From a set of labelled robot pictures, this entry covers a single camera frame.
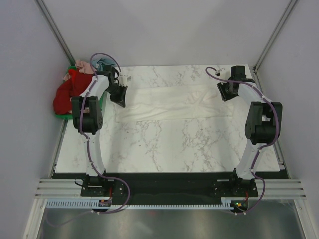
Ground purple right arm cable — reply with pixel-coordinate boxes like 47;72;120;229
205;66;279;216

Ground white slotted cable duct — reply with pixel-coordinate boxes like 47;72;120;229
45;198;236;210

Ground right aluminium table rail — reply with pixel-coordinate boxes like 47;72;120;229
251;68;291;179

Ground red t shirt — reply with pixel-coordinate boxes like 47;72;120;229
52;68;95;116

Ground pink t shirt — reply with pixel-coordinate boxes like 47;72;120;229
63;59;96;81

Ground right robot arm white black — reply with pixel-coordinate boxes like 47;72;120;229
217;65;283;196

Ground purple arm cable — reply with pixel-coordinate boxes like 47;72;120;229
46;52;132;229
205;66;279;216

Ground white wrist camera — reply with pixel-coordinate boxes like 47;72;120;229
118;75;132;87
215;68;225;76

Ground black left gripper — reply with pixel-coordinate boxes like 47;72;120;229
105;84;128;108

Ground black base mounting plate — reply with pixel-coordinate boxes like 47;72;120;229
81;172;258;204

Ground left aluminium frame post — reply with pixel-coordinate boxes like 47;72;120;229
35;0;75;65

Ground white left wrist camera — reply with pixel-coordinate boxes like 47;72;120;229
118;75;132;87

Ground white t shirt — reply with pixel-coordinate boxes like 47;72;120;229
115;85;234;122

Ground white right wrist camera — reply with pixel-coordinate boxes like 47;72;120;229
215;68;225;76

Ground aluminium frame post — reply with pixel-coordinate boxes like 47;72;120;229
35;0;75;65
253;0;299;72

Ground green plastic basket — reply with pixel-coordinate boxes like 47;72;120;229
54;64;105;122

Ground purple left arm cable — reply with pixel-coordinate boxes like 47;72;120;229
46;52;132;229

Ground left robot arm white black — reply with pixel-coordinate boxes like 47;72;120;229
71;65;128;196

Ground aluminium front frame rail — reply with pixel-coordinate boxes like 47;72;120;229
35;179;306;200

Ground right aluminium frame post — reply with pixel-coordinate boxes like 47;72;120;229
253;0;299;72

